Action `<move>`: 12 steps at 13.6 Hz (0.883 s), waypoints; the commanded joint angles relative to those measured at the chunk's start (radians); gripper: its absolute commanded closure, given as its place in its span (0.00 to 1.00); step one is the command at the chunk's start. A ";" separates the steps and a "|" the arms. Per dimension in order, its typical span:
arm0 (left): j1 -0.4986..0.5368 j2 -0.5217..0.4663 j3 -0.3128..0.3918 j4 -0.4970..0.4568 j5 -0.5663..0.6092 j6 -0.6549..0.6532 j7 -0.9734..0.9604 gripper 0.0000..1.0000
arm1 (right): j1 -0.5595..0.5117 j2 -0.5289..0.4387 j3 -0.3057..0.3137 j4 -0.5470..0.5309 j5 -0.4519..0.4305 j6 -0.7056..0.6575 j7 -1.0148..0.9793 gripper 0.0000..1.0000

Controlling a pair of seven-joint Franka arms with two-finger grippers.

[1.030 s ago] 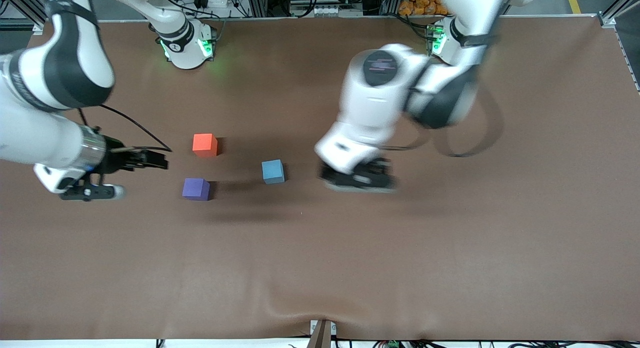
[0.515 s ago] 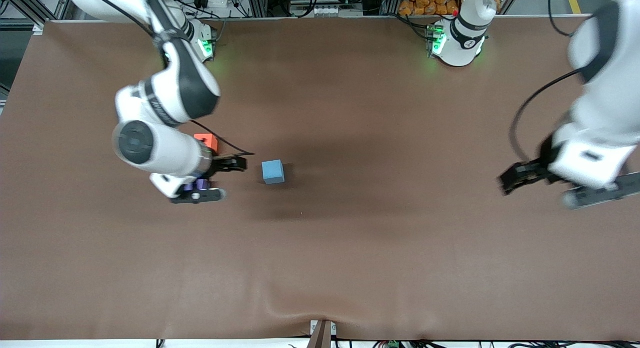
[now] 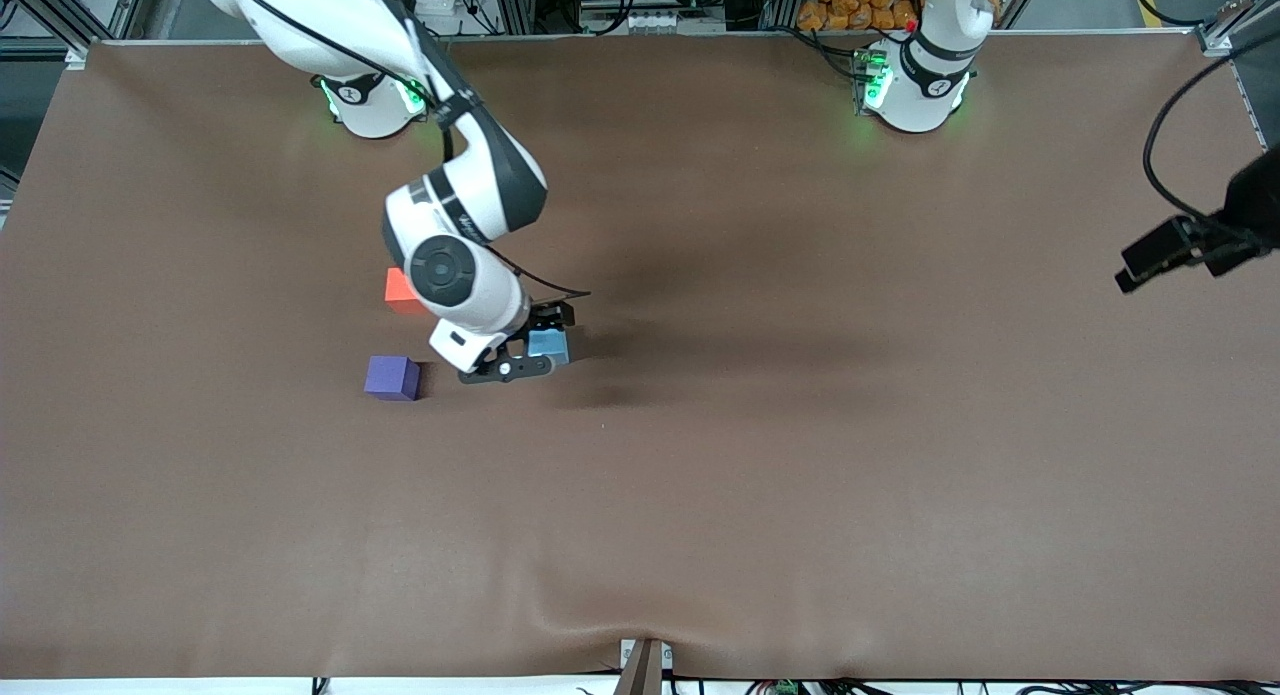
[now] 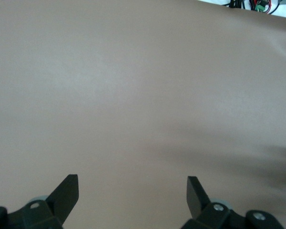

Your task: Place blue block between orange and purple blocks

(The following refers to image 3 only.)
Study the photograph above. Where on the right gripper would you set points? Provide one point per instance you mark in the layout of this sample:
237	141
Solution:
546	318

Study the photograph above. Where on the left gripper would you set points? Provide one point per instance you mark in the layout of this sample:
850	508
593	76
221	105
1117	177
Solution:
1252	213

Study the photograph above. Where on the light blue foam block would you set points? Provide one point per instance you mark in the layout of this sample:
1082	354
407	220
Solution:
548	347

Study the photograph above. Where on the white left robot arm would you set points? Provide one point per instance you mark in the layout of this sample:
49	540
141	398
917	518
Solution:
915	105

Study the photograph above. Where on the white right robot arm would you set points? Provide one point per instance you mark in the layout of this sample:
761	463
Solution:
300	15

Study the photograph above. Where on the orange foam block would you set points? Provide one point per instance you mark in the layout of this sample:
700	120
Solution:
397	290

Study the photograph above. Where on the purple foam block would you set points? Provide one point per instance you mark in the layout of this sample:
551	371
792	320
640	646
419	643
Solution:
392	377

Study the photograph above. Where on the white terminal block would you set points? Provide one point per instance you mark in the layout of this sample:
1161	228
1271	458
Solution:
640	22

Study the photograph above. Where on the black right gripper side bar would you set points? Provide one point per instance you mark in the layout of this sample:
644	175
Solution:
480	375

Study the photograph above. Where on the brown table mat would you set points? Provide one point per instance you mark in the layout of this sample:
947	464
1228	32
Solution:
640	475

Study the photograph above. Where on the grey side panel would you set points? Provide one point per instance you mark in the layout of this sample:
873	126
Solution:
1258	85

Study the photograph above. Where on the white power strip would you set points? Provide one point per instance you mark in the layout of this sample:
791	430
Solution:
450	15

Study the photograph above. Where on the bag of orange objects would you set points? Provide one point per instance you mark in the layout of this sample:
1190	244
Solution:
850	5

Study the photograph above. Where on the green terminal connector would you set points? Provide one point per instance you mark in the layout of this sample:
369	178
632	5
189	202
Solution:
785	688

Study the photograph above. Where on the aluminium frame post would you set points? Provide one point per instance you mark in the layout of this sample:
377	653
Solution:
780	0
512	5

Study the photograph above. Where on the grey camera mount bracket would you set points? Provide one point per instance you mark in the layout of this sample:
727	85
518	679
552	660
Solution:
640	670

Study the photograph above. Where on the aluminium frame strut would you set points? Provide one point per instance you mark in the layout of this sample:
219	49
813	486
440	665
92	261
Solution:
55	17

